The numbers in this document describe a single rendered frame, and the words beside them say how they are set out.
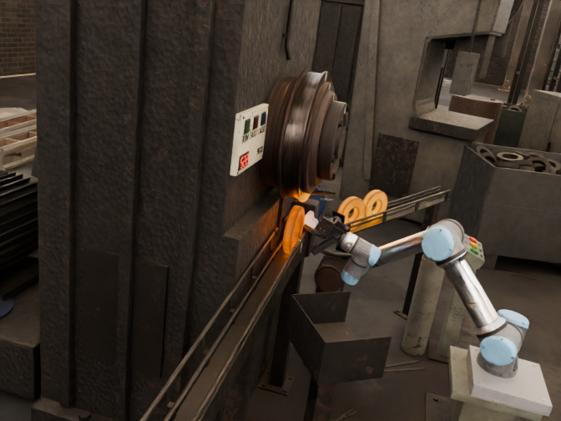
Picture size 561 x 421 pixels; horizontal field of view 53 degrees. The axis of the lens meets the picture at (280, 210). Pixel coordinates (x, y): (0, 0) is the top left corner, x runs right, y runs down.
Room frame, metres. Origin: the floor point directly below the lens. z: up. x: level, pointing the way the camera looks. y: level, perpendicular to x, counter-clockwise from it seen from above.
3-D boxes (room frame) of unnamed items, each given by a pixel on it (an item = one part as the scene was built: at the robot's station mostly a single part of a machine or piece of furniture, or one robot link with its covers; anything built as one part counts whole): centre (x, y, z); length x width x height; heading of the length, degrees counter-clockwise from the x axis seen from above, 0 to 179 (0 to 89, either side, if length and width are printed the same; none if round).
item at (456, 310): (2.48, -0.93, 0.31); 0.24 x 0.16 x 0.62; 167
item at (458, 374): (1.87, -0.91, 0.28); 0.32 x 0.32 x 0.04; 78
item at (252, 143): (1.68, 0.12, 1.15); 0.26 x 0.02 x 0.18; 167
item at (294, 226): (1.99, -0.06, 0.75); 0.18 x 0.03 x 0.18; 166
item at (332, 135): (1.96, -0.16, 1.11); 0.28 x 0.06 x 0.28; 167
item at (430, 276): (2.48, -0.77, 0.26); 0.12 x 0.12 x 0.52
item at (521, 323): (1.87, -0.91, 0.52); 0.13 x 0.12 x 0.14; 149
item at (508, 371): (1.87, -0.91, 0.40); 0.15 x 0.15 x 0.10
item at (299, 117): (1.99, -0.06, 1.11); 0.47 x 0.06 x 0.47; 167
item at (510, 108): (7.49, -2.90, 0.39); 1.03 x 0.83 x 0.78; 67
